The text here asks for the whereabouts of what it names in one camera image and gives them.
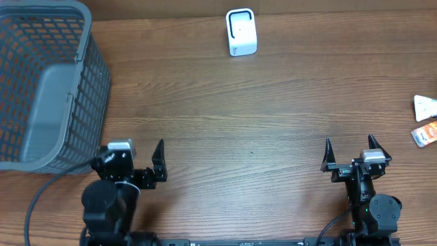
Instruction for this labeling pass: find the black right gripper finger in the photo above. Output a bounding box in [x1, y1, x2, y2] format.
[368, 134, 392, 161]
[320, 137, 336, 172]

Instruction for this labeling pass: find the orange tissue pack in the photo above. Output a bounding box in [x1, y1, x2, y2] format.
[411, 121, 437, 148]

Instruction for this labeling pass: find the white Pantene tube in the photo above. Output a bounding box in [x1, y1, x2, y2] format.
[414, 95, 437, 122]

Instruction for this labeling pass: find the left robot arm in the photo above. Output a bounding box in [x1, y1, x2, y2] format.
[80, 139, 167, 246]

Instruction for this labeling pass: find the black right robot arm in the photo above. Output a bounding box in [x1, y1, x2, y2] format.
[315, 134, 402, 245]

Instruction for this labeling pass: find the white barcode scanner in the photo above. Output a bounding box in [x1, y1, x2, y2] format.
[225, 8, 257, 57]

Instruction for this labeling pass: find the dark grey plastic basket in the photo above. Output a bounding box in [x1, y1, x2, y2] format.
[1, 1, 111, 174]

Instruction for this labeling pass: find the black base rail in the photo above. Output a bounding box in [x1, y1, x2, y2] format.
[97, 235, 402, 246]

